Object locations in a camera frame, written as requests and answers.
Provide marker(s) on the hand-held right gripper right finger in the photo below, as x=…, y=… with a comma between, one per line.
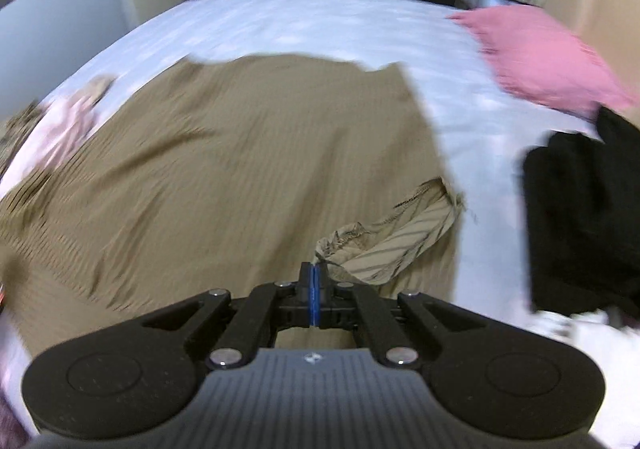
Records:
x=322, y=294

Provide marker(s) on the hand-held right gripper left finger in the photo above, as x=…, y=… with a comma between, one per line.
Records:
x=306, y=294

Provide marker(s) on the tan striped pants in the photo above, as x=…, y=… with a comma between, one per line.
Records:
x=250, y=154

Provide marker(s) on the black clothes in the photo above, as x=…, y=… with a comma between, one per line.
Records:
x=580, y=219

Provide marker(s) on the white clothes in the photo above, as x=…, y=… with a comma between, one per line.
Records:
x=610, y=364

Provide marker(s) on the bed with polka dot sheet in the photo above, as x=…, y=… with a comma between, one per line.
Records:
x=325, y=29

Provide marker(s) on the pale pink garment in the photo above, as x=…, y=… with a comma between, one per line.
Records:
x=60, y=129

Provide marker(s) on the pink pillow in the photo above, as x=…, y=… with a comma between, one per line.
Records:
x=540, y=59

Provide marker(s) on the purple cloth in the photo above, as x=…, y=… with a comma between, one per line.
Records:
x=10, y=424

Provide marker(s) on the tan striped shirt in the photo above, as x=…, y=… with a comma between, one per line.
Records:
x=17, y=134

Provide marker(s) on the beige padded headboard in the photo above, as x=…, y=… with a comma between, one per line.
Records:
x=605, y=4

